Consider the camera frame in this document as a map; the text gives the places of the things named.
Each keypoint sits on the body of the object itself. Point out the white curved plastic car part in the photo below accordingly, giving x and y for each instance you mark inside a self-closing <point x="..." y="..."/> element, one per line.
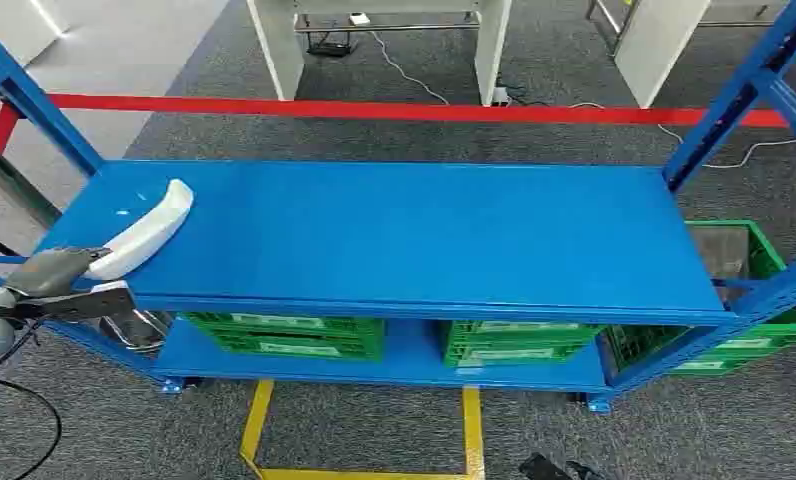
<point x="146" y="232"/>

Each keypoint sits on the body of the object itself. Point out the black right robot foot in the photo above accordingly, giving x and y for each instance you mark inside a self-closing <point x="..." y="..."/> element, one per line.
<point x="544" y="467"/>

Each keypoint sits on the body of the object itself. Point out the shiny chrome curved object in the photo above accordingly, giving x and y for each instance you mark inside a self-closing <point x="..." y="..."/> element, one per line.
<point x="130" y="334"/>

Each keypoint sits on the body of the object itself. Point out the white power strip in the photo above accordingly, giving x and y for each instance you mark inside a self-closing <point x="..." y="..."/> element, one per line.
<point x="500" y="97"/>

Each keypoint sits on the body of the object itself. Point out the grey metal bar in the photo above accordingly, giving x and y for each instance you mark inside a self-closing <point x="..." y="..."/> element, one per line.
<point x="14" y="182"/>

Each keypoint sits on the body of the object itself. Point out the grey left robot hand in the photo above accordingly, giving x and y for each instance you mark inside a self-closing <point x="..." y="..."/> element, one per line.
<point x="50" y="272"/>

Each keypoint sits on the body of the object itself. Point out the small white adapter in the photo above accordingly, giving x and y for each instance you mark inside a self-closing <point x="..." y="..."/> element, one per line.
<point x="359" y="18"/>

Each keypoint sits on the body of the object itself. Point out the white desk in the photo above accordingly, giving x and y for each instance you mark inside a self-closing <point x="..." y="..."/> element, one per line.
<point x="491" y="46"/>
<point x="656" y="46"/>

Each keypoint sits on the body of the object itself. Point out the blue metal shelf rack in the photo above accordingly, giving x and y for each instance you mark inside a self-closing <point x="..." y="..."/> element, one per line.
<point x="404" y="232"/>

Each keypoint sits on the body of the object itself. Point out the green plastic crate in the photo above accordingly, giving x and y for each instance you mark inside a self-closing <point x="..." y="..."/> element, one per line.
<point x="454" y="358"/>
<point x="762" y="258"/>
<point x="345" y="326"/>
<point x="365" y="350"/>
<point x="749" y="363"/>
<point x="458" y="331"/>

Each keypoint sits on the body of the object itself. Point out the red barrier tape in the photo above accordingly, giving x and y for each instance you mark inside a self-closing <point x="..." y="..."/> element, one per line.
<point x="371" y="109"/>

